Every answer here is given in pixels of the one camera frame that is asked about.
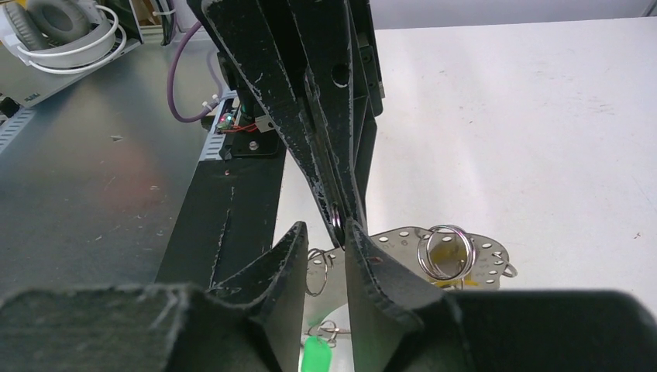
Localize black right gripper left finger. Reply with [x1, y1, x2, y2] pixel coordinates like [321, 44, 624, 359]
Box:
[1, 222, 308, 371]

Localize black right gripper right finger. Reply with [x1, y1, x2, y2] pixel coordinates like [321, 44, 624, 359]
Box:
[345, 219, 656, 371]

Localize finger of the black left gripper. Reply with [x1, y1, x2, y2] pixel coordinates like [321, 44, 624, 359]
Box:
[202, 1, 344, 246]
[287, 1, 384, 225]

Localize grey perforated key organizer plate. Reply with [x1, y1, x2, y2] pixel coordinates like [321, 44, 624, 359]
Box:
[303, 225, 518, 329]

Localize silver split keyring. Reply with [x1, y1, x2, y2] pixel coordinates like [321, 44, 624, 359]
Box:
[329, 202, 345, 247]

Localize green tagged key on plate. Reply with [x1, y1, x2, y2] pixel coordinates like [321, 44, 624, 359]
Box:
[299, 320, 351, 372]

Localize yellow tagged key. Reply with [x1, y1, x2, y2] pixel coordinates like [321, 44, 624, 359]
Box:
[430, 241, 480, 291]

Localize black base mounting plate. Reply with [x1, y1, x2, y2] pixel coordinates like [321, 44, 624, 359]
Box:
[156, 130, 286, 288]

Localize white headphones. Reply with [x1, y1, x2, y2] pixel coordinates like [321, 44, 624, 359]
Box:
[1, 1, 129, 75]

